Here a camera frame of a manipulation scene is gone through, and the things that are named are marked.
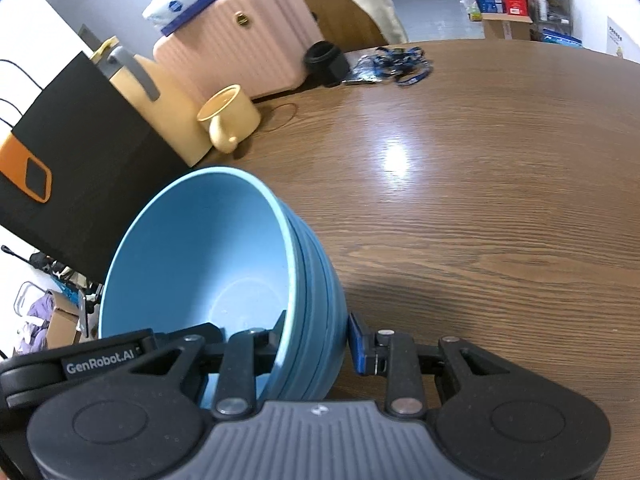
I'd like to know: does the small cardboard box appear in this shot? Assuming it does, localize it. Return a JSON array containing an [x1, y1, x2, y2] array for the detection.
[[47, 290, 83, 346]]

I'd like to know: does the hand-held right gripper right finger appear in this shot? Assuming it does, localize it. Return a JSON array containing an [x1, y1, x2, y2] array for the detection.
[[349, 312, 526, 420]]

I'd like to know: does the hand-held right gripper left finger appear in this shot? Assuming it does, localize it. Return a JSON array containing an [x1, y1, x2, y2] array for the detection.
[[127, 312, 289, 420]]

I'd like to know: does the blue and white package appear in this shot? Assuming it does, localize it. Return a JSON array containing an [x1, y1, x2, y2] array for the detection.
[[540, 30, 585, 48]]

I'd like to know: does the yellow jug with grey handle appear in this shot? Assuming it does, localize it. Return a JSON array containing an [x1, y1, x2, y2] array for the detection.
[[90, 36, 213, 168]]

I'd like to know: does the brown rubber band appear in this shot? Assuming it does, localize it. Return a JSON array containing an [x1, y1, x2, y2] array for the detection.
[[260, 102, 299, 133]]

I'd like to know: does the wooden chair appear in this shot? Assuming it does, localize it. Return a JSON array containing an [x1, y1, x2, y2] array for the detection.
[[300, 0, 391, 53]]

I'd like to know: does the pink ribbed suitcase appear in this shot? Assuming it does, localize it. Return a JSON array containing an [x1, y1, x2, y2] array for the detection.
[[152, 0, 326, 102]]

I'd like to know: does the black paper bag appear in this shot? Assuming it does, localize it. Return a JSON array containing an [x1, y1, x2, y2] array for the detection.
[[0, 51, 201, 281]]

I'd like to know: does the black cup sleeve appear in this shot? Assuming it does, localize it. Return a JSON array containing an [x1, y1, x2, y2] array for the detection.
[[304, 41, 351, 87]]

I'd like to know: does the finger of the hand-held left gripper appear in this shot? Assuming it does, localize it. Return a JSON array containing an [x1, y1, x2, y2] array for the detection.
[[151, 324, 225, 348]]

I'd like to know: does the purple cloth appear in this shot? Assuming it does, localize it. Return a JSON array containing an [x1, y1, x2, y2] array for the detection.
[[20, 292, 56, 356]]

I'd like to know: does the blue printed lanyard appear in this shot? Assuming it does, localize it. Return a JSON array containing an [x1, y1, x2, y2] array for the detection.
[[370, 46, 435, 87]]

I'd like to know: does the wire shelf rack with bottles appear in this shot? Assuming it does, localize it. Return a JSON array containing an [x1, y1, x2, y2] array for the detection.
[[520, 0, 573, 41]]

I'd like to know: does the yellow mug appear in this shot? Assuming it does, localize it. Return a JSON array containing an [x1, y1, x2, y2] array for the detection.
[[196, 86, 262, 153]]

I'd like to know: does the clear pouch with dark card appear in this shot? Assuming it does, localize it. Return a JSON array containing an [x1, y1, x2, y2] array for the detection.
[[342, 55, 396, 86]]

